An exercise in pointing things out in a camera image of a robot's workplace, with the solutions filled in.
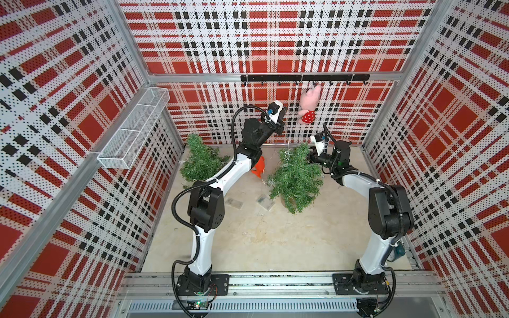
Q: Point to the green circuit board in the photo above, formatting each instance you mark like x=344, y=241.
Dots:
x=197, y=305

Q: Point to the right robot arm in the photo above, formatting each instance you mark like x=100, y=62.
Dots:
x=389, y=213

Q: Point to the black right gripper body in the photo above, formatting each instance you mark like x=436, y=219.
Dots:
x=325, y=159

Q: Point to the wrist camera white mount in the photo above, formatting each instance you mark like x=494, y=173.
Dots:
x=321, y=140
x=275, y=112

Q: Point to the teal alarm clock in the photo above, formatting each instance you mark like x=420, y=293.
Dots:
x=397, y=252

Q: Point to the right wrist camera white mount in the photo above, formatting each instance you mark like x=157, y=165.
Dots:
x=321, y=140

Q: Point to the black hook rail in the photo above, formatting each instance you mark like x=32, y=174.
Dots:
x=306, y=78

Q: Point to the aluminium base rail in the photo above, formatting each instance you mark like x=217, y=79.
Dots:
x=284, y=294

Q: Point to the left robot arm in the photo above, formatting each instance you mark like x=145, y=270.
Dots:
x=202, y=206

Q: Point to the red plush monster toy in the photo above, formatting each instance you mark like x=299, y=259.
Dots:
x=259, y=168

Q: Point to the white wire mesh basket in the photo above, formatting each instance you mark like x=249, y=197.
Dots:
x=143, y=112

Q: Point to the green christmas tree wooden base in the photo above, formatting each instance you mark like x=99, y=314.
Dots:
x=203, y=161

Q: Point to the pink plush pig toy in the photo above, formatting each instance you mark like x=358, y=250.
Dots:
x=308, y=104

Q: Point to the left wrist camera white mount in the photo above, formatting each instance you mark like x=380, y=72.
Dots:
x=275, y=112

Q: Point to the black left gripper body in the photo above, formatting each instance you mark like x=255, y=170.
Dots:
x=267, y=130

